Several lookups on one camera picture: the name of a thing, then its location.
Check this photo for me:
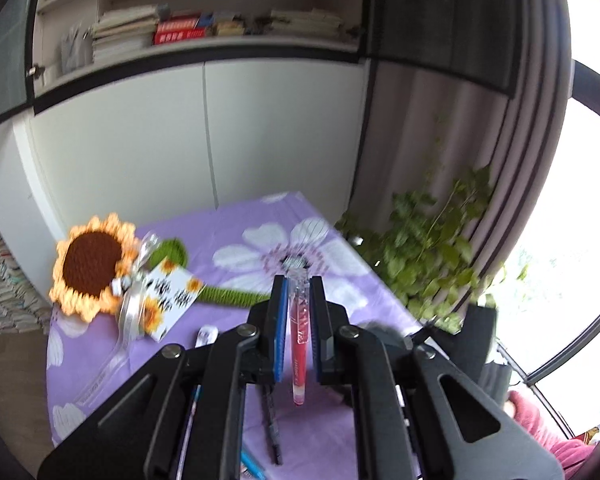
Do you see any red transparent gel pen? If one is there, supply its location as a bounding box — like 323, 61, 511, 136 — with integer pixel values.
288, 268, 309, 406

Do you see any white correction tape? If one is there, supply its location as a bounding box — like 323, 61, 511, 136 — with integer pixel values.
195, 325, 219, 348

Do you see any black pen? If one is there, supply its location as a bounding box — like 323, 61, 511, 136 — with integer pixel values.
260, 385, 283, 466

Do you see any blue pen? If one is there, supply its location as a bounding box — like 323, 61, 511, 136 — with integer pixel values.
240, 448, 267, 480

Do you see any grey clay pen holder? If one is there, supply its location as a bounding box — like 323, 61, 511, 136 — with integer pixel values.
361, 322, 414, 354

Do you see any purple floral tablecloth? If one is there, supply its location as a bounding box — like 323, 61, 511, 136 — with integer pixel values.
46, 192, 419, 479

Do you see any sunflower gift card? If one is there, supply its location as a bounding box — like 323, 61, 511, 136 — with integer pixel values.
142, 258, 204, 342

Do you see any green potted plant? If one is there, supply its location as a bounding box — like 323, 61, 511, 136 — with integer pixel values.
334, 114, 529, 336

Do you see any white satin ribbon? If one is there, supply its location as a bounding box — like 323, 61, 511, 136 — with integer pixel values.
75, 232, 161, 406

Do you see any crochet sunflower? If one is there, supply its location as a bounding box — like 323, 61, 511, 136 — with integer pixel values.
48, 212, 269, 323

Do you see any white bookshelf cabinet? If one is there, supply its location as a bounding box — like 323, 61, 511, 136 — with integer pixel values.
0, 0, 376, 261

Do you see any stack of paper books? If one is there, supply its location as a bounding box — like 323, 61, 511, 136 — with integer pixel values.
0, 234, 51, 335

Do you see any red book on shelf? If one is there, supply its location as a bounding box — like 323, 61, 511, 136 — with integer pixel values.
153, 13, 213, 46

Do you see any glass cabinet door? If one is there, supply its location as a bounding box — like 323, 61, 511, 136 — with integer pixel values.
0, 0, 37, 124

